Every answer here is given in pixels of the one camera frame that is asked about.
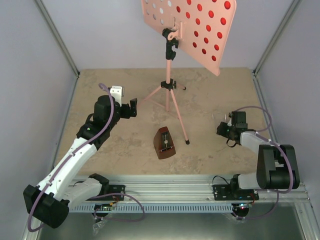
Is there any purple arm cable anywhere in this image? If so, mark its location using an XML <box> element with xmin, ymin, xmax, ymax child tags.
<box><xmin>27</xmin><ymin>83</ymin><xmax>116</xmax><ymax>232</ymax></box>
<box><xmin>231</xmin><ymin>105</ymin><xmax>295</xmax><ymax>194</ymax></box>

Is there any clear plastic metronome cover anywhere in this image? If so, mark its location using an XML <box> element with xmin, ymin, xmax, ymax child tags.
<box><xmin>212</xmin><ymin>112</ymin><xmax>231</xmax><ymax>127</ymax></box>

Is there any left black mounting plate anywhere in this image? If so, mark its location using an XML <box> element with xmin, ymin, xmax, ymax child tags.
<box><xmin>99</xmin><ymin>184</ymin><xmax>126</xmax><ymax>202</ymax></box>

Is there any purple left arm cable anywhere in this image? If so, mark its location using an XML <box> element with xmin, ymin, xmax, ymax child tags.
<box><xmin>27</xmin><ymin>83</ymin><xmax>116</xmax><ymax>232</ymax></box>

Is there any aluminium left corner frame post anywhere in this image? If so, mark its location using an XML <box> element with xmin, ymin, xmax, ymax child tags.
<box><xmin>33</xmin><ymin>0</ymin><xmax>80</xmax><ymax>79</ymax></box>

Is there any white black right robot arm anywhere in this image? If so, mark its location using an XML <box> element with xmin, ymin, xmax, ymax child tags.
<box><xmin>212</xmin><ymin>111</ymin><xmax>300</xmax><ymax>200</ymax></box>

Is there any brown wooden metronome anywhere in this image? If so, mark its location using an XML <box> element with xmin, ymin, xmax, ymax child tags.
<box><xmin>153</xmin><ymin>126</ymin><xmax>176</xmax><ymax>160</ymax></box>

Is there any clear plastic bag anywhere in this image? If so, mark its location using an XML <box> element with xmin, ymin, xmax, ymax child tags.
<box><xmin>92</xmin><ymin>218</ymin><xmax>109</xmax><ymax>236</ymax></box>

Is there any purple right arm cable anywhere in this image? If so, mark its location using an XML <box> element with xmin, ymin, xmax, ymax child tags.
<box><xmin>231</xmin><ymin>105</ymin><xmax>295</xmax><ymax>194</ymax></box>

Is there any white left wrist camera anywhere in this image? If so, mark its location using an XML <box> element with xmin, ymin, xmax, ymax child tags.
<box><xmin>110</xmin><ymin>85</ymin><xmax>125</xmax><ymax>106</ymax></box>

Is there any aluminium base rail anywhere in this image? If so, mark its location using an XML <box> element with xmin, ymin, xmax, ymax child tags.
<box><xmin>104</xmin><ymin>174</ymin><xmax>310</xmax><ymax>203</ymax></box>

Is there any pink music stand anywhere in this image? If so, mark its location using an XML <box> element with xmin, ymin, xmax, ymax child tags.
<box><xmin>140</xmin><ymin>0</ymin><xmax>238</xmax><ymax>145</ymax></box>

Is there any aluminium right corner frame post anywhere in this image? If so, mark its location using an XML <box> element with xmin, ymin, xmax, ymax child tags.
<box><xmin>252</xmin><ymin>0</ymin><xmax>302</xmax><ymax>182</ymax></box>

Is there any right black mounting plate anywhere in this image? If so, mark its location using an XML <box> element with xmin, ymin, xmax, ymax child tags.
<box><xmin>212</xmin><ymin>184</ymin><xmax>239</xmax><ymax>201</ymax></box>

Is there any black mounting plate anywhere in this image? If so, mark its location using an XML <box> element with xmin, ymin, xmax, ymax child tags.
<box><xmin>212</xmin><ymin>184</ymin><xmax>239</xmax><ymax>201</ymax></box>
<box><xmin>99</xmin><ymin>184</ymin><xmax>126</xmax><ymax>202</ymax></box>

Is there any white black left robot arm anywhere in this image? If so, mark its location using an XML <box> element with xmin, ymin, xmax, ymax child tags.
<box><xmin>23</xmin><ymin>95</ymin><xmax>138</xmax><ymax>232</ymax></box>

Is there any aluminium corner frame post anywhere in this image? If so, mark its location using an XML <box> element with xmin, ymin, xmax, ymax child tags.
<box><xmin>33</xmin><ymin>0</ymin><xmax>80</xmax><ymax>79</ymax></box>
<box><xmin>252</xmin><ymin>0</ymin><xmax>302</xmax><ymax>182</ymax></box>

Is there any grey slotted cable duct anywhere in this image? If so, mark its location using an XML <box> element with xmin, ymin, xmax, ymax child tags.
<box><xmin>69</xmin><ymin>202</ymin><xmax>233</xmax><ymax>214</ymax></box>

